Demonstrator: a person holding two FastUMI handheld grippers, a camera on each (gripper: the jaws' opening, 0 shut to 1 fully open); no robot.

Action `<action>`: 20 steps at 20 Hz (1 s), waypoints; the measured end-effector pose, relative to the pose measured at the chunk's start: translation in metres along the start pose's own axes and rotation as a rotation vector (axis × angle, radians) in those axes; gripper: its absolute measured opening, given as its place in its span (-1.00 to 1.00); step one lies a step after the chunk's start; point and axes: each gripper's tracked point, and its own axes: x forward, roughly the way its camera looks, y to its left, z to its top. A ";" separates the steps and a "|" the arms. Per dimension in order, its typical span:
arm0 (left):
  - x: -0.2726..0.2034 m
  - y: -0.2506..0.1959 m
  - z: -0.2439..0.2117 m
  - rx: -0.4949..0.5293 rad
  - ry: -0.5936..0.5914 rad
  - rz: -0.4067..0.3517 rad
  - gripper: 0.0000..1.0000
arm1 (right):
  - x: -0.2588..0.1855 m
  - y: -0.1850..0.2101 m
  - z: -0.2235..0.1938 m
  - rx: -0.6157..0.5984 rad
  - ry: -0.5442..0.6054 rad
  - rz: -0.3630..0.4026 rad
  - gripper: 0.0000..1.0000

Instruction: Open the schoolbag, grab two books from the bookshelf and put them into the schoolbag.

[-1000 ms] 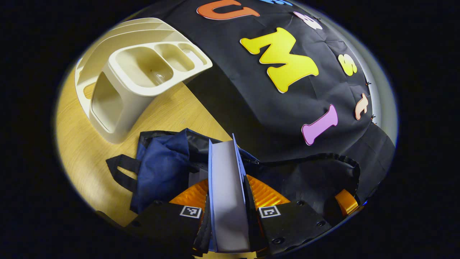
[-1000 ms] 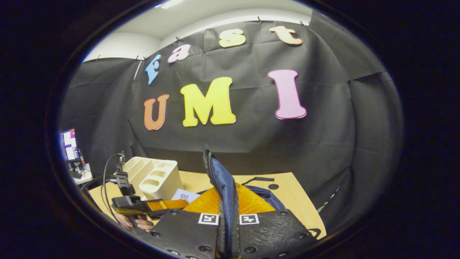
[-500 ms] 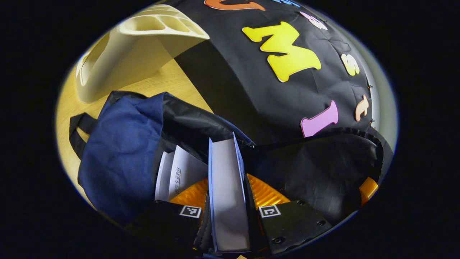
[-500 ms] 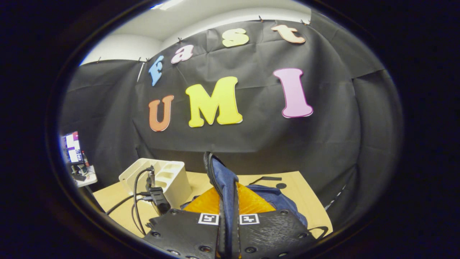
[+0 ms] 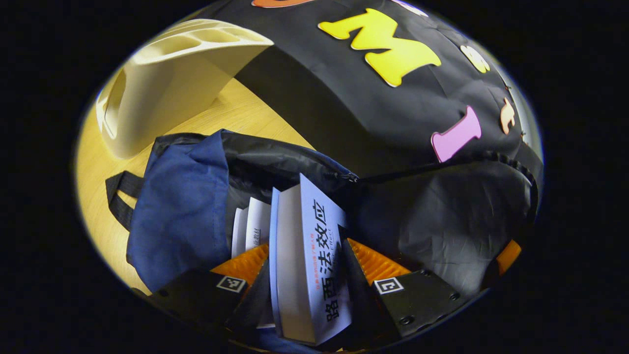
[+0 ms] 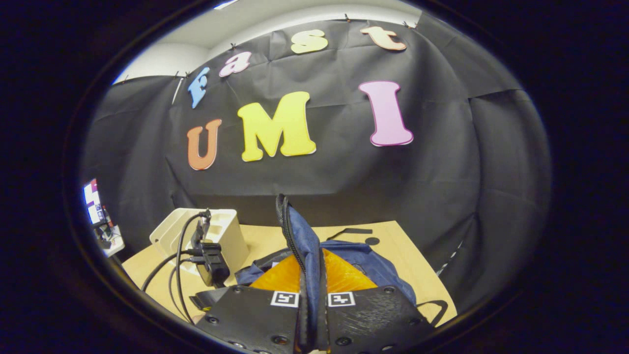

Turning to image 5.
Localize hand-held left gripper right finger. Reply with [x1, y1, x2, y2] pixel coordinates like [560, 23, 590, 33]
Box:
[339, 225, 475, 340]

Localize navy blue schoolbag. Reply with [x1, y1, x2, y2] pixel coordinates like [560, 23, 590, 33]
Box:
[105, 129, 545, 354]

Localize white cover book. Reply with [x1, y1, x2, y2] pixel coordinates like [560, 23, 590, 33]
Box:
[231, 197, 272, 256]

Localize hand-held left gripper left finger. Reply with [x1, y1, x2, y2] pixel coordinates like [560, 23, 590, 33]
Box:
[147, 242, 273, 340]

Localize lavender cover book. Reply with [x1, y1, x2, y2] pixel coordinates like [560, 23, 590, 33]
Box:
[268, 173, 354, 346]

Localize cream plastic bookshelf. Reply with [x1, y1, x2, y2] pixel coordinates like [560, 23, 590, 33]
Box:
[95, 19, 274, 159]

